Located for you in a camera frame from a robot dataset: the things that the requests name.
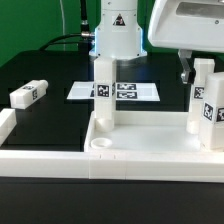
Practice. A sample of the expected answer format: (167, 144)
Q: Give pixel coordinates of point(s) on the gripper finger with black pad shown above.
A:
(188, 74)

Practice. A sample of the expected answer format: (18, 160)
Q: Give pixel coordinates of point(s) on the white desk tabletop tray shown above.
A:
(146, 131)

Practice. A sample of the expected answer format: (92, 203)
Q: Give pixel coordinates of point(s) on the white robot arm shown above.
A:
(184, 25)

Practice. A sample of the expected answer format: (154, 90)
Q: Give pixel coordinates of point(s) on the fiducial marker sheet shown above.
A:
(124, 91)

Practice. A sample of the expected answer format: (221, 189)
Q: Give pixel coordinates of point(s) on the white U-shaped fence frame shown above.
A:
(102, 164)

